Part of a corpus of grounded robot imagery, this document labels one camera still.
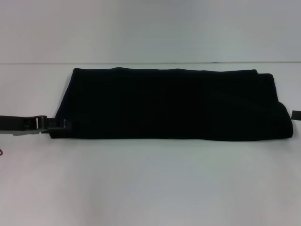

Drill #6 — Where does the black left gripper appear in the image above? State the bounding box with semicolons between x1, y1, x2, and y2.
0;114;71;137

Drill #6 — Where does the black shirt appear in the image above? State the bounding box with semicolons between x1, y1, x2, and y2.
48;67;294;140

